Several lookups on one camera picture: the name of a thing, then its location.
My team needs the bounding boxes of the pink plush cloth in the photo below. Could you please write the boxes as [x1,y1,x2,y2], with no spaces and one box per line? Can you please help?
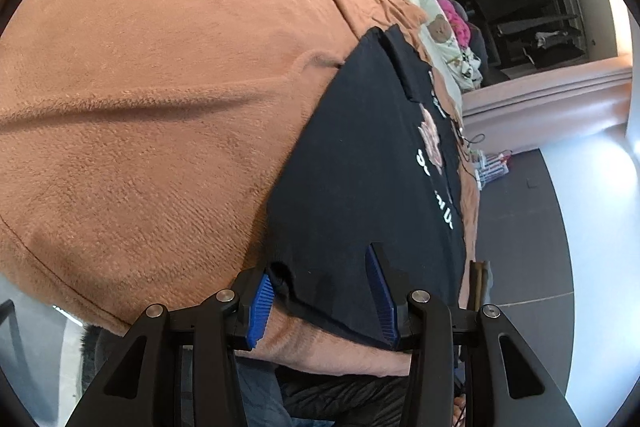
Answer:
[435,0,473,48]

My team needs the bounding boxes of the person's grey printed pants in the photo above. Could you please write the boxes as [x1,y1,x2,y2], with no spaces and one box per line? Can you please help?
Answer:
[235,352,286,427]

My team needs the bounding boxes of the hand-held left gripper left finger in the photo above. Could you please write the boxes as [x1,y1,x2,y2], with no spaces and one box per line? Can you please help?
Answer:
[65,269,281,427]

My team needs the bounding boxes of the black bear print t-shirt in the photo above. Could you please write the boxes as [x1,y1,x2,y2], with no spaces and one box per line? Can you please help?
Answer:
[265,24,468,350]

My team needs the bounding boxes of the cream bear print bedding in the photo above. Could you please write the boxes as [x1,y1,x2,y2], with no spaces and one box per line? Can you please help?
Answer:
[410,0,476,108]

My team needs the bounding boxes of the brown fleece blanket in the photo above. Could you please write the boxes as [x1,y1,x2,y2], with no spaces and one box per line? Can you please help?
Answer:
[0,0,483,378]

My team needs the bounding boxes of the black charger cable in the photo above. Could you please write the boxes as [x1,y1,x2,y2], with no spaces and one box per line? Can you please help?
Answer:
[452,117,486,172]

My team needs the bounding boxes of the black and white patterned cloth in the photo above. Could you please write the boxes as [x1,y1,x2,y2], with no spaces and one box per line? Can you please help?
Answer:
[457,49,483,90]

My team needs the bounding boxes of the black quilted cloth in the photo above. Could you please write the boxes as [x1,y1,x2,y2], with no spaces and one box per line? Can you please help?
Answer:
[277,374,416,427]

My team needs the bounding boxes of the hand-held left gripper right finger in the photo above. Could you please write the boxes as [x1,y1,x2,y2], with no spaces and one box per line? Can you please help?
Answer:
[364,243,581,427]

